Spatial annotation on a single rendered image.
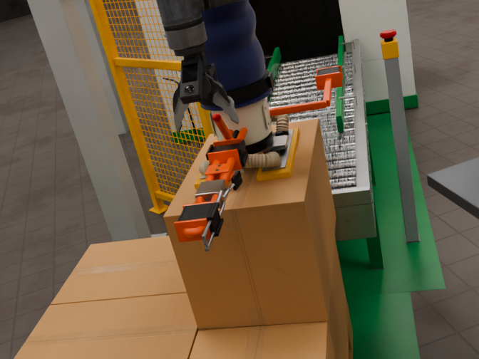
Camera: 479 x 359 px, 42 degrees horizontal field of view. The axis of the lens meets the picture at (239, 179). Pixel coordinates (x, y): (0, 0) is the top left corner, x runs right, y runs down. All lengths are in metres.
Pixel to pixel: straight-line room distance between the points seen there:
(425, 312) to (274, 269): 1.09
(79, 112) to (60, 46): 0.34
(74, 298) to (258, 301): 0.76
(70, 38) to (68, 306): 1.37
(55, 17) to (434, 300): 2.13
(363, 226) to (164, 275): 0.78
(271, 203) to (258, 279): 0.25
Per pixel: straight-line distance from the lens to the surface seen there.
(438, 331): 2.62
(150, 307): 2.11
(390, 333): 2.62
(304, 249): 1.70
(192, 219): 1.33
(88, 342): 2.06
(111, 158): 3.27
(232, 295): 1.83
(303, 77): 4.04
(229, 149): 1.63
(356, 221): 2.42
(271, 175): 1.77
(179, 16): 1.38
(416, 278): 2.89
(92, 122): 3.22
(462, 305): 2.73
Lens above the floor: 1.70
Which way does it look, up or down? 24 degrees down
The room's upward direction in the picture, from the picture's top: 14 degrees counter-clockwise
